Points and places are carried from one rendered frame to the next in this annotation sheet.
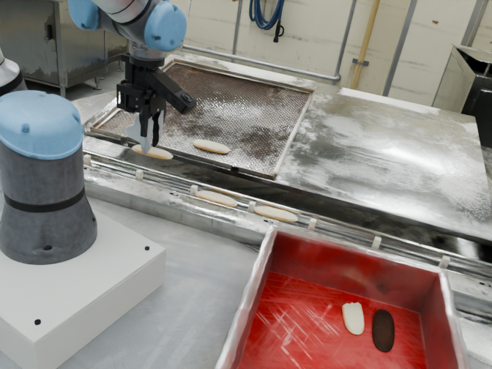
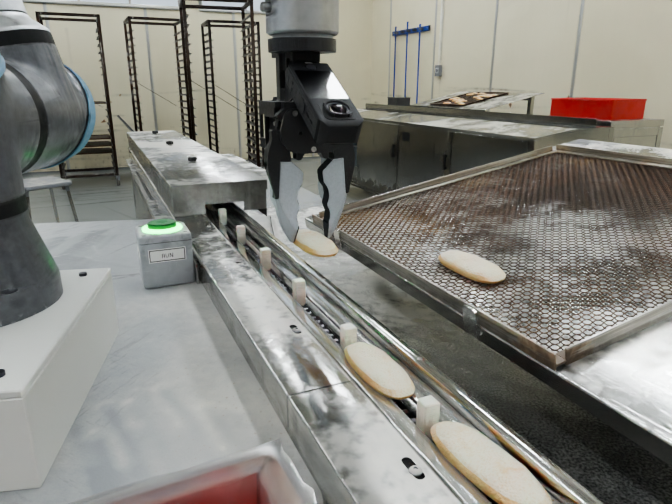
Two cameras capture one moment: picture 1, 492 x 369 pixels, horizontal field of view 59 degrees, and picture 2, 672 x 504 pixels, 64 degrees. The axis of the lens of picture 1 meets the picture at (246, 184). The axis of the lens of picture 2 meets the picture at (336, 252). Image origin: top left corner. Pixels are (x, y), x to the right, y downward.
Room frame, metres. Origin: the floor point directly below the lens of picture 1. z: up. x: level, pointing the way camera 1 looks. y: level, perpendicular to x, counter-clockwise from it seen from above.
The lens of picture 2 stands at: (0.57, -0.26, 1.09)
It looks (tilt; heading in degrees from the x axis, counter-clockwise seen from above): 17 degrees down; 54
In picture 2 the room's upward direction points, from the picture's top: straight up
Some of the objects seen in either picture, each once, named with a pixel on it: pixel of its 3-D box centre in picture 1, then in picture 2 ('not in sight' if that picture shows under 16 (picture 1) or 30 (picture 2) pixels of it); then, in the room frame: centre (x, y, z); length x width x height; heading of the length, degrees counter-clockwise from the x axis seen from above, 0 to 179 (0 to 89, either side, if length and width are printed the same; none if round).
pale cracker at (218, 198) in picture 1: (217, 198); (377, 365); (0.85, 0.06, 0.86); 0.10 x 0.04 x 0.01; 78
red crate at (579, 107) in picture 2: not in sight; (596, 107); (4.36, 1.81, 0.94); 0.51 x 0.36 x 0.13; 82
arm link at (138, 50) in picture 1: (146, 46); (299, 18); (0.90, 0.24, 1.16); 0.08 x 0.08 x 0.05
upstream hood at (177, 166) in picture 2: not in sight; (174, 158); (1.12, 1.27, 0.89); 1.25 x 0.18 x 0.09; 78
